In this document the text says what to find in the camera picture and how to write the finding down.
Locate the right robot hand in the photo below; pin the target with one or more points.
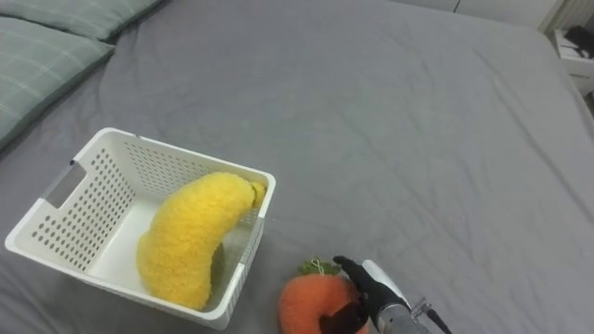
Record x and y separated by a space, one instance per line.
373 292

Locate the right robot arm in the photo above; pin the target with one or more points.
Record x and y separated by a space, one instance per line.
396 322

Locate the white perforated plastic basket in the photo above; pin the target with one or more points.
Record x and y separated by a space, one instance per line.
93 195

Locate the orange fruit soft toy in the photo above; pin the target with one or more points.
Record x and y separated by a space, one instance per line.
306 297

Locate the yellow banana soft toy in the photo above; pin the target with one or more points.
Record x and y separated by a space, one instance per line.
185 241

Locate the white low side cabinet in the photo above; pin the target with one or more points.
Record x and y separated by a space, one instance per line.
577 67

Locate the grey bed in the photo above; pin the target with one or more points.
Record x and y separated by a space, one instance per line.
371 139

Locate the large green plaid pillow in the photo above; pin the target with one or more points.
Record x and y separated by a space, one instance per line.
42 69

